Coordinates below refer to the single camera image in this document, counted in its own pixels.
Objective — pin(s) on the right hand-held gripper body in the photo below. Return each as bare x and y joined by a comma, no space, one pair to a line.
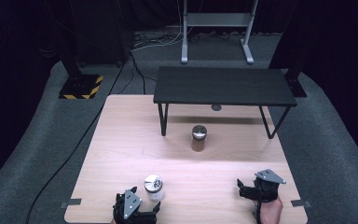
267,183

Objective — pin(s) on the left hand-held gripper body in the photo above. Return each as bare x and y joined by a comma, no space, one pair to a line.
132,203

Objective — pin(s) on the person's left hand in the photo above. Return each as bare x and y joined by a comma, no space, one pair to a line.
113,221

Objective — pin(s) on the person's right hand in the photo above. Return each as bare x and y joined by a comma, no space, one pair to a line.
270,213

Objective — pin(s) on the brown jar with silver lid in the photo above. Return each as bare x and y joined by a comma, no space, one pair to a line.
199,138

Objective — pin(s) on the small grey round object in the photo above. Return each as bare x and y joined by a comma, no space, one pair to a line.
216,107

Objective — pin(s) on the black shelf riser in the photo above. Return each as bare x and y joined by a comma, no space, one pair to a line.
223,85

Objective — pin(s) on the black stand with striped base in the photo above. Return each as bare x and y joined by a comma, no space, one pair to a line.
80,84

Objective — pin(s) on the black wheeled cart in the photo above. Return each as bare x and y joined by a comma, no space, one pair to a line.
102,31

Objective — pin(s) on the grey metal stand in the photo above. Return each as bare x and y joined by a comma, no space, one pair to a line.
217,20

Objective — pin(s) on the grey table bracket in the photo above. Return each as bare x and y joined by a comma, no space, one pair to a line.
301,203
71,202

